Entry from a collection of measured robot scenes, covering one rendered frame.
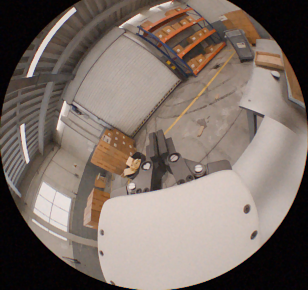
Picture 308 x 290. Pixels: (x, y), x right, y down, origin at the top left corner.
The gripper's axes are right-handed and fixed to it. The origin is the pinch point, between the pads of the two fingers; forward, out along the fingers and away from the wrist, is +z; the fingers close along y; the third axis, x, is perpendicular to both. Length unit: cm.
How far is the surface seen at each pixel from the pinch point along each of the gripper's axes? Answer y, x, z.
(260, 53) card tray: 112, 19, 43
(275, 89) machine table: 70, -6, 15
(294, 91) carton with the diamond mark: 69, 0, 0
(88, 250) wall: -336, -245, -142
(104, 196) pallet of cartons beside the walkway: -169, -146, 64
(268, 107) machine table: 55, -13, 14
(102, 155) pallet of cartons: -174, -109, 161
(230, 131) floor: 86, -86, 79
